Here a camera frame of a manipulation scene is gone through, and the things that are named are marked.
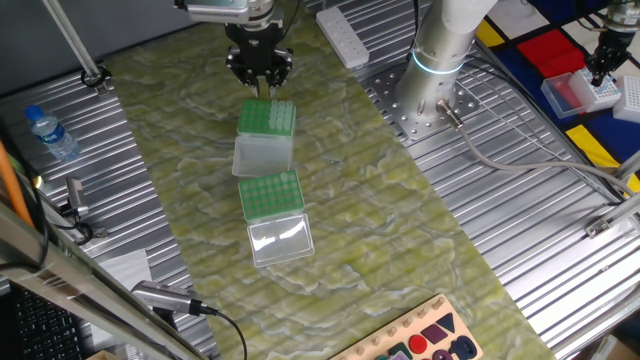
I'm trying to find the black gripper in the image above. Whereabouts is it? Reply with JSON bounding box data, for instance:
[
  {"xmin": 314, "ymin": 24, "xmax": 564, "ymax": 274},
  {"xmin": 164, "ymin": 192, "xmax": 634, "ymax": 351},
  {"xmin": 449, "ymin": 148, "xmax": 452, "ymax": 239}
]
[{"xmin": 223, "ymin": 22, "xmax": 295, "ymax": 99}]

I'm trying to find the green rack pipette tip box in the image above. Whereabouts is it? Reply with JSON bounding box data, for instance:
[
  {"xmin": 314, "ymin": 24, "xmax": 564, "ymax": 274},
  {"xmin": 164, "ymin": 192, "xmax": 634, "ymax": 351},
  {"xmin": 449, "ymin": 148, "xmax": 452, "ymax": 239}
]
[
  {"xmin": 237, "ymin": 169, "xmax": 316, "ymax": 269},
  {"xmin": 231, "ymin": 98, "xmax": 298, "ymax": 179}
]

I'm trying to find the white pipette tip box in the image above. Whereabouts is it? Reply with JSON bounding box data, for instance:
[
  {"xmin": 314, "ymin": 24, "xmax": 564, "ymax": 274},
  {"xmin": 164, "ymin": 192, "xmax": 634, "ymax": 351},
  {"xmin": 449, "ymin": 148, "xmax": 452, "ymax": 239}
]
[{"xmin": 539, "ymin": 66, "xmax": 622, "ymax": 120}]

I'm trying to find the white power strip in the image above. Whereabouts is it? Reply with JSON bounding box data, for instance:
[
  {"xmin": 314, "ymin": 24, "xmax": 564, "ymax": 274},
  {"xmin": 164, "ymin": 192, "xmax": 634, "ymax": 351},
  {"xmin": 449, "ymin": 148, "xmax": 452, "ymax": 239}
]
[{"xmin": 315, "ymin": 6, "xmax": 371, "ymax": 70}]

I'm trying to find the green marble pattern mat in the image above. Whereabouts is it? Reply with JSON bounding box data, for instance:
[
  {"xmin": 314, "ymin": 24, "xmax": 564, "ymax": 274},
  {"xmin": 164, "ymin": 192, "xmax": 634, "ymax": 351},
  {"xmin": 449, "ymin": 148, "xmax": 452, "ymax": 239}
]
[{"xmin": 103, "ymin": 0, "xmax": 557, "ymax": 360}]

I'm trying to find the aluminium pole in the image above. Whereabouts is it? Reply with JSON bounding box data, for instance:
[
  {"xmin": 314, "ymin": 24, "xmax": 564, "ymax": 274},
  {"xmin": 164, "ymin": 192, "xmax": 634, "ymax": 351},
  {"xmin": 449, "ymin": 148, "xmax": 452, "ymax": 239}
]
[{"xmin": 42, "ymin": 0, "xmax": 112, "ymax": 97}]

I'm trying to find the clear water bottle blue cap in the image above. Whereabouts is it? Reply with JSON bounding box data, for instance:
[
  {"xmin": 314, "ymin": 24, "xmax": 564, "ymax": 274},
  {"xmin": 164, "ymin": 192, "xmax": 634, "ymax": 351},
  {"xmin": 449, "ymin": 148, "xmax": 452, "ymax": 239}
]
[{"xmin": 24, "ymin": 103, "xmax": 82, "ymax": 163}]

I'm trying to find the white paper sheet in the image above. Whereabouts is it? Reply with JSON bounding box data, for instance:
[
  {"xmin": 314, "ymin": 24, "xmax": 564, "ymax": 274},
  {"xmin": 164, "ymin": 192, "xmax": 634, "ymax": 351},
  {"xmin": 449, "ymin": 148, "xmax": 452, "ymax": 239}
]
[{"xmin": 97, "ymin": 248, "xmax": 154, "ymax": 301}]

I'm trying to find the colourful Mondrian pattern cloth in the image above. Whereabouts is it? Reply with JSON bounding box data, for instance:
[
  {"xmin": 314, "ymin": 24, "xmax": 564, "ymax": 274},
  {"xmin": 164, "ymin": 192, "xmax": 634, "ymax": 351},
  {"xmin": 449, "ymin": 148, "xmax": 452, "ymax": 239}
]
[{"xmin": 474, "ymin": 0, "xmax": 640, "ymax": 194}]

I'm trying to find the wooden shape sorter board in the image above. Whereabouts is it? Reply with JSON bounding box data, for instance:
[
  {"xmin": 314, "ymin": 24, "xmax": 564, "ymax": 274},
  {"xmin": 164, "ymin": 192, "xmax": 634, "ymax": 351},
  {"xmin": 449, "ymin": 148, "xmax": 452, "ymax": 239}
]
[{"xmin": 328, "ymin": 293, "xmax": 484, "ymax": 360}]

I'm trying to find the navy triangle block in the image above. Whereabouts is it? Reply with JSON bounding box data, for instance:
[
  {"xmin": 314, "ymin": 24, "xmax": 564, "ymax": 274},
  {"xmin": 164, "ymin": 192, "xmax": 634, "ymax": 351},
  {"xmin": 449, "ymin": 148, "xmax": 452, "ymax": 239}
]
[{"xmin": 435, "ymin": 312, "xmax": 457, "ymax": 334}]

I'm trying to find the red circle block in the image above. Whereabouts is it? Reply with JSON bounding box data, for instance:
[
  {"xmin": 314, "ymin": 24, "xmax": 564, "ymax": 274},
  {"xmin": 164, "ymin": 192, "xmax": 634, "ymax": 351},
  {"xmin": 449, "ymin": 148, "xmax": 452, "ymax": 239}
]
[{"xmin": 408, "ymin": 333, "xmax": 429, "ymax": 355}]

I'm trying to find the purple square block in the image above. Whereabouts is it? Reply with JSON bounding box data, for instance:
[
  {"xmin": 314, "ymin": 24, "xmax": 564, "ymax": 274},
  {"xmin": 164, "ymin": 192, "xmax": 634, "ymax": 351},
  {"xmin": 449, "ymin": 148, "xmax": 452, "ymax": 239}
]
[{"xmin": 420, "ymin": 323, "xmax": 450, "ymax": 345}]

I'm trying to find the black keyboard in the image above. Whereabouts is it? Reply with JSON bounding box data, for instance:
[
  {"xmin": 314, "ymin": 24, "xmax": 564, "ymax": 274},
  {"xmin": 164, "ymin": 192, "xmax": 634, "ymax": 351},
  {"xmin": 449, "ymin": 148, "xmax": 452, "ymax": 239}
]
[{"xmin": 9, "ymin": 282, "xmax": 89, "ymax": 360}]

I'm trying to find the navy rounded block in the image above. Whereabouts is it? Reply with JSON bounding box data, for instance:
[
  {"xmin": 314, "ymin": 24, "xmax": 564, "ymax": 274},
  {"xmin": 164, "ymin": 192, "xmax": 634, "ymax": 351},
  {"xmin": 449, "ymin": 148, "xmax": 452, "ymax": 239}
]
[{"xmin": 448, "ymin": 335, "xmax": 478, "ymax": 360}]

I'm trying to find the background black gripper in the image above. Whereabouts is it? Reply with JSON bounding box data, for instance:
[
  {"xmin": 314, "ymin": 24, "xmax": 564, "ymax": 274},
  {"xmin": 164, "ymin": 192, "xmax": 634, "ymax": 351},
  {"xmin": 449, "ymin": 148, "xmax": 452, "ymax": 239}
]
[{"xmin": 584, "ymin": 29, "xmax": 632, "ymax": 89}]

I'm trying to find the white tip rack box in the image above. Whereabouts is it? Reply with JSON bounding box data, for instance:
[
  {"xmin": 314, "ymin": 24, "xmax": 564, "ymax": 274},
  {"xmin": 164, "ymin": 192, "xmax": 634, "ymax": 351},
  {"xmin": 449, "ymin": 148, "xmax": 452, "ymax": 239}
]
[{"xmin": 612, "ymin": 74, "xmax": 640, "ymax": 125}]

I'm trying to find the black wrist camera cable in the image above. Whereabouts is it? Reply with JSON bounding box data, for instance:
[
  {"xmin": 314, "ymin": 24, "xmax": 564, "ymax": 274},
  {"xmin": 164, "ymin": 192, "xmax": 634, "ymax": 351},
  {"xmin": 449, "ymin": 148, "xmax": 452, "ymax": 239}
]
[{"xmin": 280, "ymin": 0, "xmax": 304, "ymax": 39}]

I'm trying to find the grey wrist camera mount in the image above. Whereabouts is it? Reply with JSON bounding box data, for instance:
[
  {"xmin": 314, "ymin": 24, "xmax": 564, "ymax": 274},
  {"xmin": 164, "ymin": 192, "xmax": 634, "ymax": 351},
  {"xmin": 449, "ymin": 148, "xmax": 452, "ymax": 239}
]
[{"xmin": 173, "ymin": 0, "xmax": 251, "ymax": 25}]

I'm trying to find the black base cable bundle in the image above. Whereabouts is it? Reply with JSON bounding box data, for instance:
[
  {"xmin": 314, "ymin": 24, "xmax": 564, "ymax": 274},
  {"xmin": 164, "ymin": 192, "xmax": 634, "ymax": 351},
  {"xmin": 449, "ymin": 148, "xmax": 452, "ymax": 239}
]
[{"xmin": 403, "ymin": 0, "xmax": 425, "ymax": 56}]

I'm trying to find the silver perforated base plate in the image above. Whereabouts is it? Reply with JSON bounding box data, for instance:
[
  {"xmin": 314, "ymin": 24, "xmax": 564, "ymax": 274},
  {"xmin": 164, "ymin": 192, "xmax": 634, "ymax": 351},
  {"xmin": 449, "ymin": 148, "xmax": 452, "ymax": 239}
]
[{"xmin": 366, "ymin": 60, "xmax": 482, "ymax": 145}]

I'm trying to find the small silver camera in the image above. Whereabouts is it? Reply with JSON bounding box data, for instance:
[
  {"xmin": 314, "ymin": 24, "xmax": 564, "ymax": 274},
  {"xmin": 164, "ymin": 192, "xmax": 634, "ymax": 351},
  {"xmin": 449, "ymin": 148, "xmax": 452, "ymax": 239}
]
[{"xmin": 64, "ymin": 177, "xmax": 90, "ymax": 217}]

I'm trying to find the thick grey cable with connector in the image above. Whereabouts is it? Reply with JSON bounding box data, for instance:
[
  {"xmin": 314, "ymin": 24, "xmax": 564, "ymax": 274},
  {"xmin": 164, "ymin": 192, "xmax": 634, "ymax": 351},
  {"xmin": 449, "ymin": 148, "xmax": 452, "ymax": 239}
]
[{"xmin": 435, "ymin": 98, "xmax": 639, "ymax": 197}]

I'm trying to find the black looped cable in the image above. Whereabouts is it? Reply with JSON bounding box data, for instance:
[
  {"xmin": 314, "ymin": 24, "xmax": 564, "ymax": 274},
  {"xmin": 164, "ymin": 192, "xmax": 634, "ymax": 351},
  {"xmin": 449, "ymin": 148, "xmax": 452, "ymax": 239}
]
[{"xmin": 47, "ymin": 199, "xmax": 109, "ymax": 246}]

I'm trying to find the silver camera with black mount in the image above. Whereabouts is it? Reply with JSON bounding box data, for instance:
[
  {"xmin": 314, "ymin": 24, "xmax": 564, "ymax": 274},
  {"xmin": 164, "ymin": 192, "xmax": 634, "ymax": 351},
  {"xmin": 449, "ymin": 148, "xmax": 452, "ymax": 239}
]
[{"xmin": 130, "ymin": 278, "xmax": 201, "ymax": 331}]

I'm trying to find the orange cable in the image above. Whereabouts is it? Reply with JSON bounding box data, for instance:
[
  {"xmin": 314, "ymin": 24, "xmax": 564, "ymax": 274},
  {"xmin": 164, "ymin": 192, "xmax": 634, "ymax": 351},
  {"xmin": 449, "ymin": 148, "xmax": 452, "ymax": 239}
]
[{"xmin": 0, "ymin": 138, "xmax": 35, "ymax": 229}]

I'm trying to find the aluminium frame beam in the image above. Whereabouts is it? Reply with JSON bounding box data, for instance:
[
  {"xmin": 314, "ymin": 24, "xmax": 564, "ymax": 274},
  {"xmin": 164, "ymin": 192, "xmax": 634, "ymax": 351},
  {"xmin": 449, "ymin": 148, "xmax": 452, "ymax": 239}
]
[{"xmin": 0, "ymin": 197, "xmax": 211, "ymax": 360}]

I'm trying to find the aluminium corner bracket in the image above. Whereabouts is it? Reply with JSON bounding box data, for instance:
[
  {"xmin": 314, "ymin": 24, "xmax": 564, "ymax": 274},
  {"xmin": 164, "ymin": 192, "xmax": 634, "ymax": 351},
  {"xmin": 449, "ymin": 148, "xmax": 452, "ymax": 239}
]
[{"xmin": 583, "ymin": 192, "xmax": 640, "ymax": 240}]

